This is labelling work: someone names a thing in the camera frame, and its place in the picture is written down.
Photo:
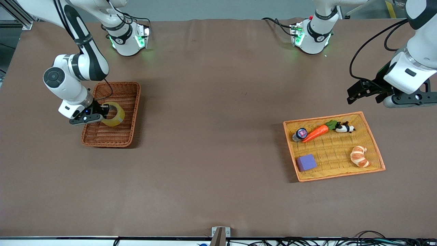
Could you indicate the orange toy carrot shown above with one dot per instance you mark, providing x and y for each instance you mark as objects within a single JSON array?
[{"x": 315, "y": 133}]

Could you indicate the metal table edge bracket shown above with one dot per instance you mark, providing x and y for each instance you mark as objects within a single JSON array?
[{"x": 220, "y": 235}]

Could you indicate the brown wicker basket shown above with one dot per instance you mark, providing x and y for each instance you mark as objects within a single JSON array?
[{"x": 116, "y": 136}]

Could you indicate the clear yellowish tape roll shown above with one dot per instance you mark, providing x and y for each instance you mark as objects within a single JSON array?
[{"x": 119, "y": 118}]

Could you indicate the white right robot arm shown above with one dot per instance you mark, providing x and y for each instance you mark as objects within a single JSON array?
[{"x": 65, "y": 85}]

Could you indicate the aluminium frame profile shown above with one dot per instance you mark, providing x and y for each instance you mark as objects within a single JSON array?
[{"x": 25, "y": 24}]

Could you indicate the purple cube block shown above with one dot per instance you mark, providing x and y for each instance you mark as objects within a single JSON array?
[{"x": 306, "y": 162}]

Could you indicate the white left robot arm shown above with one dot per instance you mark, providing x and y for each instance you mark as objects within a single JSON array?
[{"x": 315, "y": 37}]

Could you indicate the black white panda toy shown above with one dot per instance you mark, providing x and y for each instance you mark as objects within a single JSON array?
[{"x": 343, "y": 128}]

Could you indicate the orange woven basket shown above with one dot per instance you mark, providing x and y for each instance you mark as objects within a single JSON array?
[{"x": 341, "y": 150}]

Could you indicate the toy croissant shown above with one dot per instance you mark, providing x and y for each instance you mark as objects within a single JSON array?
[{"x": 358, "y": 157}]

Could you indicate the small jar purple lid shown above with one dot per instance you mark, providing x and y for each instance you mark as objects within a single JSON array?
[{"x": 300, "y": 134}]

